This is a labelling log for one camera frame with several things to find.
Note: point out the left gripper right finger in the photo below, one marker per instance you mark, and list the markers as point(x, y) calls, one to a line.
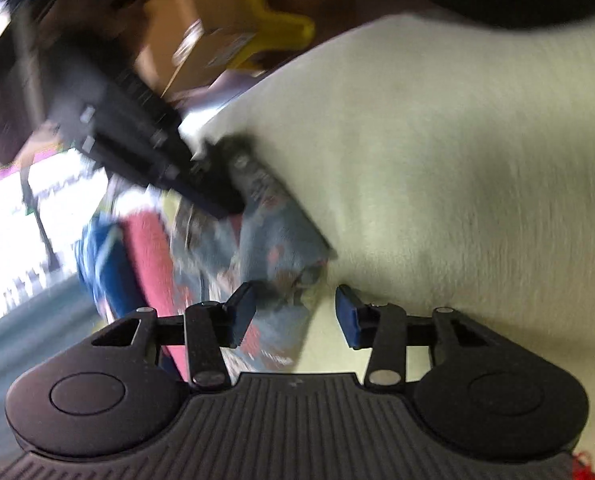
point(383, 330)

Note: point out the cardboard box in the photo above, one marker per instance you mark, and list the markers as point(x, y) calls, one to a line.
point(192, 42)

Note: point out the yellow plastic stool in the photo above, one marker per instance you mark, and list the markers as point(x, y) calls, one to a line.
point(260, 29)

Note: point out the blue patterned folded blanket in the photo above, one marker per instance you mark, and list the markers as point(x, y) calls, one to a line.
point(105, 270)

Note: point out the cat print denim tote bag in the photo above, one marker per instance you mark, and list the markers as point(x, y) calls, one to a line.
point(272, 243)

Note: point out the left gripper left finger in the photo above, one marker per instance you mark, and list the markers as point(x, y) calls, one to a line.
point(211, 326)

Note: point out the pink ribbed folded blanket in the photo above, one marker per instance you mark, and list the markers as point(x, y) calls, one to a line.
point(148, 248)

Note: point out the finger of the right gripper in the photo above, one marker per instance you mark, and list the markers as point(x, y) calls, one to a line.
point(206, 183)

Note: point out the light green sofa cover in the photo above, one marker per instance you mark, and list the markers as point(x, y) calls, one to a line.
point(447, 164)

